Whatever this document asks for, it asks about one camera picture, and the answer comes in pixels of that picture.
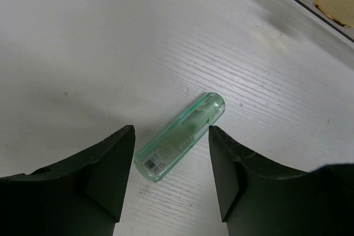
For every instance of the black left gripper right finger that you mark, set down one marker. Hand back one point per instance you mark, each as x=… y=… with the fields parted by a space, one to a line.
x=258 y=196

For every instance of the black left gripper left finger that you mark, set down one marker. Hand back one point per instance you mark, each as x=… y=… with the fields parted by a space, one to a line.
x=80 y=195

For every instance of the green translucent plastic case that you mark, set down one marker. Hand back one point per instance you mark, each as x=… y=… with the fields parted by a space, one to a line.
x=166 y=149

